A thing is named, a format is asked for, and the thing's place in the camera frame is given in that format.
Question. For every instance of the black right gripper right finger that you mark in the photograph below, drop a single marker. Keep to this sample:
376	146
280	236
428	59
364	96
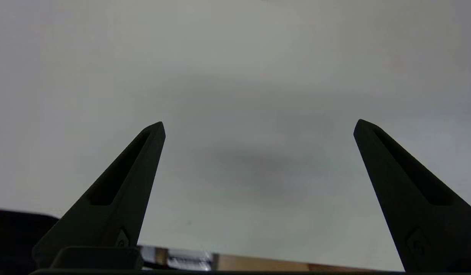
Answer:
418	214

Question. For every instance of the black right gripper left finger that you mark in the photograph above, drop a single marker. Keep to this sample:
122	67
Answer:
117	206

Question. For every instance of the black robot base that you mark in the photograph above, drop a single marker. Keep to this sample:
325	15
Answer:
12	240

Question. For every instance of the shiny silver metal part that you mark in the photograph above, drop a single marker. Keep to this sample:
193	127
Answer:
182	259

